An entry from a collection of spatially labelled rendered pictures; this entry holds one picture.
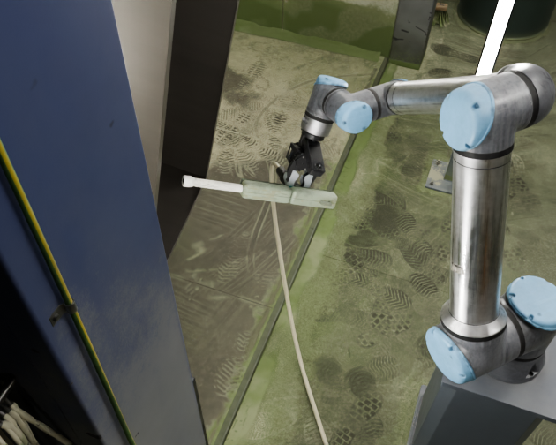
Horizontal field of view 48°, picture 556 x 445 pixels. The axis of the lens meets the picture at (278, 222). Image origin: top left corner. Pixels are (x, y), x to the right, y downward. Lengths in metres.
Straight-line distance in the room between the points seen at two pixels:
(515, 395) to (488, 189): 0.69
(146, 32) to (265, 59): 2.44
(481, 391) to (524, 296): 0.30
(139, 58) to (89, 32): 0.82
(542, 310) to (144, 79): 1.05
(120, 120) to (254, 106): 2.82
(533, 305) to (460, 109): 0.59
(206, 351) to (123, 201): 1.88
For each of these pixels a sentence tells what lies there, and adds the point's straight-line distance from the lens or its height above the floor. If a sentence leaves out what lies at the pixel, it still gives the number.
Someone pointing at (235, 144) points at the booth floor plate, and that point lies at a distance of 3.12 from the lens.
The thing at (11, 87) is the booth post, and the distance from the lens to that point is 0.41.
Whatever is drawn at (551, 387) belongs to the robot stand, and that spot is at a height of 0.64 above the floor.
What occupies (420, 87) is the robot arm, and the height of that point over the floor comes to 1.20.
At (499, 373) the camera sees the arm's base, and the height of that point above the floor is 0.67.
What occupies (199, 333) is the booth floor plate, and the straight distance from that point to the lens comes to 2.47.
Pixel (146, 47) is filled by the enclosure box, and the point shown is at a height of 1.47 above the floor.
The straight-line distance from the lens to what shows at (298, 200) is 1.87.
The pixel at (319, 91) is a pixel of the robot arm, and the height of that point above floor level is 1.06.
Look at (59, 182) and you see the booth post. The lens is 0.48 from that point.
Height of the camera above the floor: 2.17
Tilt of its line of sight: 50 degrees down
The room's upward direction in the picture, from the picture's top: 1 degrees clockwise
